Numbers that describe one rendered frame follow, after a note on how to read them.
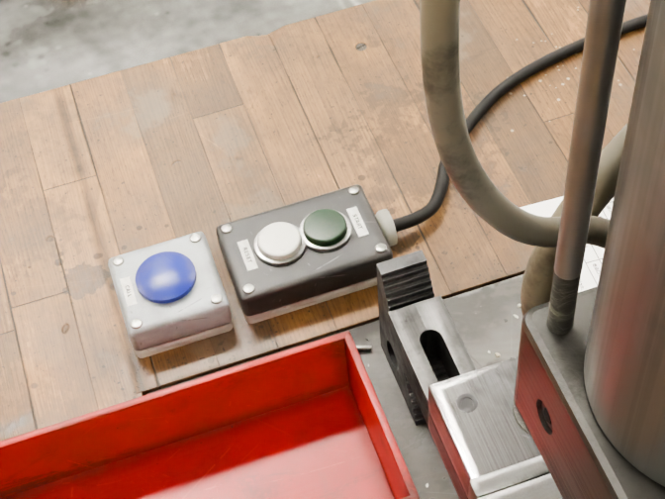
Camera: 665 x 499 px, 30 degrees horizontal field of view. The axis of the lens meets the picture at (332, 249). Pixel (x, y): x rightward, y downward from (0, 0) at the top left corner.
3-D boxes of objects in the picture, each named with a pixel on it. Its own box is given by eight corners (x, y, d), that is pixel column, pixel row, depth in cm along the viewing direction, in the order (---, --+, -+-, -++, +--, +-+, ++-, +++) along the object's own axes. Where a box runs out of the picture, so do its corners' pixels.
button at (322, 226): (300, 233, 85) (297, 214, 84) (339, 221, 86) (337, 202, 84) (313, 264, 84) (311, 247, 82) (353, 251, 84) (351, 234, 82)
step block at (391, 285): (380, 345, 81) (375, 263, 74) (422, 332, 82) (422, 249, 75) (416, 426, 78) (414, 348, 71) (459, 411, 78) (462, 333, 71)
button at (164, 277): (134, 276, 84) (128, 258, 82) (190, 259, 85) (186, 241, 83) (147, 322, 82) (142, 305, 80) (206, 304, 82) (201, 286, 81)
